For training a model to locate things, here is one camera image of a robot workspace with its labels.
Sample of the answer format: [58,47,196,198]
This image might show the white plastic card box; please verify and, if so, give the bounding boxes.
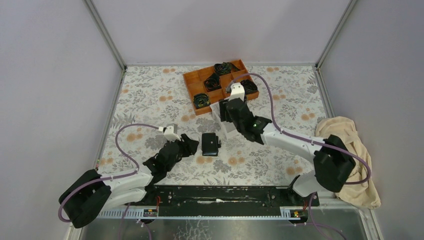
[210,102,238,139]

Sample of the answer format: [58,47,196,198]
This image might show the black leather card holder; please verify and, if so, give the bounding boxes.
[201,132,221,157]

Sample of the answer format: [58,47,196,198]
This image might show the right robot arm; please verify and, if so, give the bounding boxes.
[218,98,356,206]

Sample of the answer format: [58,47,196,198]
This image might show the rolled black belt right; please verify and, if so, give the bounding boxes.
[240,79,258,95]

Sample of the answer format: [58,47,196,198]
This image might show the rolled black belt middle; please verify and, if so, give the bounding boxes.
[203,73,221,92]

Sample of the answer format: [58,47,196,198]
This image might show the rolled black belt front-left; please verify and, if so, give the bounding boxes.
[193,93,210,109]

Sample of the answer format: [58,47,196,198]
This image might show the orange wooden divided tray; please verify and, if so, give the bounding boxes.
[183,59,259,116]

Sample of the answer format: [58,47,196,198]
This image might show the rolled black belt top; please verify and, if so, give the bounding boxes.
[213,62,240,76]

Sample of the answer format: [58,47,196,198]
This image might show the beige crumpled cloth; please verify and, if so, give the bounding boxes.
[314,116,382,209]

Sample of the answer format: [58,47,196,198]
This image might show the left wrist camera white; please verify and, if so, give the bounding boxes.
[163,123,181,142]

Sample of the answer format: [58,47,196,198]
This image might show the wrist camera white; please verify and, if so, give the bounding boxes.
[228,82,246,101]
[163,123,181,142]

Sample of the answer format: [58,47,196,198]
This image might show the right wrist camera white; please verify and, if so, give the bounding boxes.
[228,82,246,101]

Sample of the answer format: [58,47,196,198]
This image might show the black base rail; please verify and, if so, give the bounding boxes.
[130,185,320,218]

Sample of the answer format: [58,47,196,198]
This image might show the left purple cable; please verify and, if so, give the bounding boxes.
[58,123,166,223]

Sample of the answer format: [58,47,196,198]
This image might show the white slotted cable duct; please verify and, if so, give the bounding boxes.
[97,207,301,221]

